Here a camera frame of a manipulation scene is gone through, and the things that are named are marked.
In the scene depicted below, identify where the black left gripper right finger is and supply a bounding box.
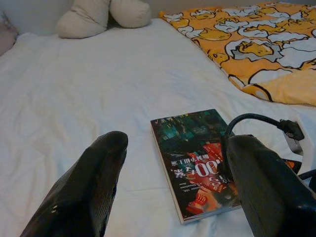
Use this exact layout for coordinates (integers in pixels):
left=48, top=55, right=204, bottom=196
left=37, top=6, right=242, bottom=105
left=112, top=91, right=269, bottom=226
left=223, top=134, right=316, bottom=237

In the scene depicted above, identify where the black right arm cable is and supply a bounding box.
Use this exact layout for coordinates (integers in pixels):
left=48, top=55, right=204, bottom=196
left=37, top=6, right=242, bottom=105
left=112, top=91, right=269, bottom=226
left=223, top=113, right=316, bottom=182

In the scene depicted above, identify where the dark cover paperback book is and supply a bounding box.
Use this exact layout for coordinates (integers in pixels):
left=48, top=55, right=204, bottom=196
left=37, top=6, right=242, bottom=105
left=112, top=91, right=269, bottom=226
left=150, top=108, right=244, bottom=225

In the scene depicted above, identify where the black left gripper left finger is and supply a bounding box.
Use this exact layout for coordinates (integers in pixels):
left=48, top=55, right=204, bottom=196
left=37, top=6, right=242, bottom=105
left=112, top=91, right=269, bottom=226
left=19, top=130, right=129, bottom=237

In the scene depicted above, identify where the yellow cartoon print blanket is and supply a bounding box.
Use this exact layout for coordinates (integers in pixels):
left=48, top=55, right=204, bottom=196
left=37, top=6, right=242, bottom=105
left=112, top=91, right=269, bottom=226
left=158, top=0, right=316, bottom=107

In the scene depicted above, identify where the white bedsheet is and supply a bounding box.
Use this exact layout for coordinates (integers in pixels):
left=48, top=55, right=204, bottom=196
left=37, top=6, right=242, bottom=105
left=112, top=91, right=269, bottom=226
left=0, top=16, right=316, bottom=237

